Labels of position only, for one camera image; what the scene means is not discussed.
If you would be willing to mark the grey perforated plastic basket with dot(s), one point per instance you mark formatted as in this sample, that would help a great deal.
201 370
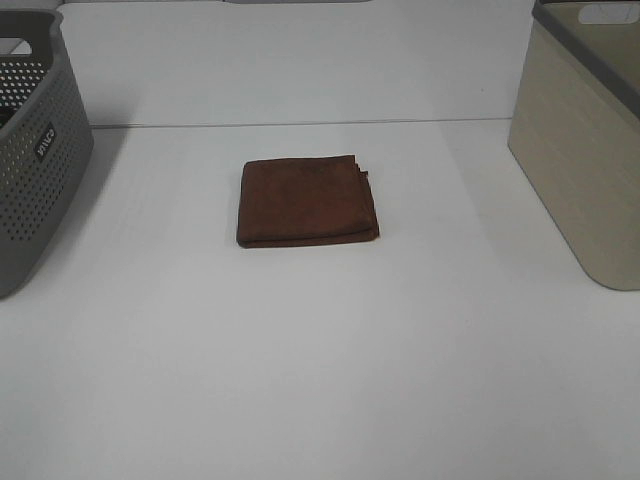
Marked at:
46 141

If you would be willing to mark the beige plastic basket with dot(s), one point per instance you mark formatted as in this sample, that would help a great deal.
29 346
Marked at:
575 131

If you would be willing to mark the brown towel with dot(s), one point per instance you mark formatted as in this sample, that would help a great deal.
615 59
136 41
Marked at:
297 202

